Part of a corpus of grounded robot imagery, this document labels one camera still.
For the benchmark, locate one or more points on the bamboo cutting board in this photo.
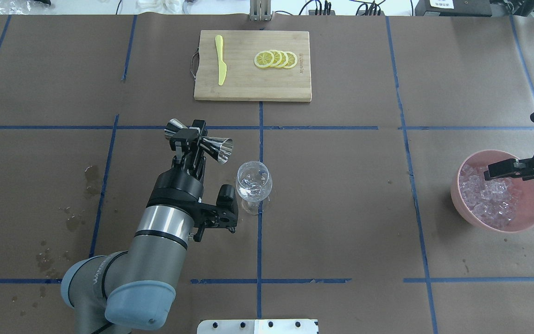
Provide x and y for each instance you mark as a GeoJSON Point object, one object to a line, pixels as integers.
{"type": "Point", "coordinates": [244, 80]}

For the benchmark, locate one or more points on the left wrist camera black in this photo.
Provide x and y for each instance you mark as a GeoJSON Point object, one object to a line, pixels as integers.
{"type": "Point", "coordinates": [224, 214]}

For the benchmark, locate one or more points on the ice cubes pile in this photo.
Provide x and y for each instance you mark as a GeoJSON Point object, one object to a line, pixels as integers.
{"type": "Point", "coordinates": [494, 202]}

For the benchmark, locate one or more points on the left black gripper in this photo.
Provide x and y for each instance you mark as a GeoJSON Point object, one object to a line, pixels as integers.
{"type": "Point", "coordinates": [177, 183]}

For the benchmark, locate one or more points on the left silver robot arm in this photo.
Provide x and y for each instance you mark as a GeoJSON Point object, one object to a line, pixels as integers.
{"type": "Point", "coordinates": [135, 288]}

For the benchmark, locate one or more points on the steel jigger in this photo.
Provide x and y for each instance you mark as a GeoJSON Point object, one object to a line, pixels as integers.
{"type": "Point", "coordinates": [220, 149]}

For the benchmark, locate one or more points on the yellow plastic knife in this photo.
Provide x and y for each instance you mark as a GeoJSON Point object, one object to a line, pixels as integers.
{"type": "Point", "coordinates": [222, 66]}

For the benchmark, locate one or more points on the black box device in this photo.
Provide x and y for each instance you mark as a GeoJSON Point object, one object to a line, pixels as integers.
{"type": "Point", "coordinates": [453, 8]}

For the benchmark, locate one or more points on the aluminium frame post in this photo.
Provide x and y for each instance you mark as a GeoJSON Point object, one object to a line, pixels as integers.
{"type": "Point", "coordinates": [260, 10]}

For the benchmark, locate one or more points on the pink ice bowl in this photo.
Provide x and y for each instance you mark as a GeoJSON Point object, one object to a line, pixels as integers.
{"type": "Point", "coordinates": [524, 219]}

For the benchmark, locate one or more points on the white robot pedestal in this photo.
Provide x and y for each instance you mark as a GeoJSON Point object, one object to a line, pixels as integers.
{"type": "Point", "coordinates": [259, 326]}

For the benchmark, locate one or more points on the clear wine glass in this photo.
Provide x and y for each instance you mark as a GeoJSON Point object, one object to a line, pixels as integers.
{"type": "Point", "coordinates": [254, 184]}

